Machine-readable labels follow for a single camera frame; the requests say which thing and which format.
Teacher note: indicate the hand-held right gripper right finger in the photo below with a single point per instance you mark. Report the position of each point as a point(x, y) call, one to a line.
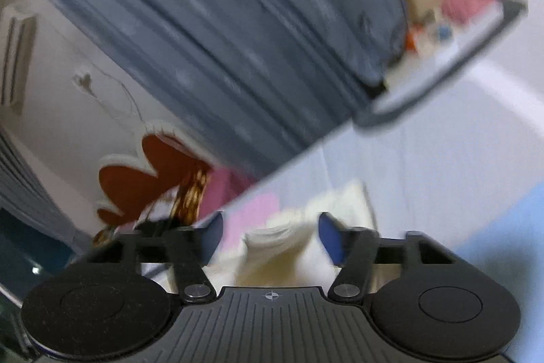
point(333, 239)

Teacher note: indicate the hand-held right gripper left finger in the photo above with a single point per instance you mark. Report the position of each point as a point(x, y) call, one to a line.
point(212, 236)

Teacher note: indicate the white knitted sweater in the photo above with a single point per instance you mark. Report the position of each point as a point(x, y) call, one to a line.
point(289, 231)

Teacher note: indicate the gold patterned pillow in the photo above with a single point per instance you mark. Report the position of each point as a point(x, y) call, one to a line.
point(191, 193)

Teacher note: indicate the red headboard with white trim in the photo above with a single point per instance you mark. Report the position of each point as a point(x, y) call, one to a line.
point(140, 180)

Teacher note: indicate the patterned bed sheet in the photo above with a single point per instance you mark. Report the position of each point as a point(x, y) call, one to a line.
point(446, 154)

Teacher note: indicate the dark window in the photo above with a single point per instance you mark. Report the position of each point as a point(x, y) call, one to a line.
point(21, 256)

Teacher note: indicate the narrow blue curtain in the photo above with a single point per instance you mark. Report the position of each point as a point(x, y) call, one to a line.
point(25, 184)

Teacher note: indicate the wide blue curtain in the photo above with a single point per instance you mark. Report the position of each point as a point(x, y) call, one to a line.
point(212, 27)

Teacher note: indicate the small colourful cloth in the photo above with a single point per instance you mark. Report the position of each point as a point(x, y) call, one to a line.
point(425, 32)

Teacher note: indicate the white air conditioner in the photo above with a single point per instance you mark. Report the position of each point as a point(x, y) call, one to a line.
point(17, 61)

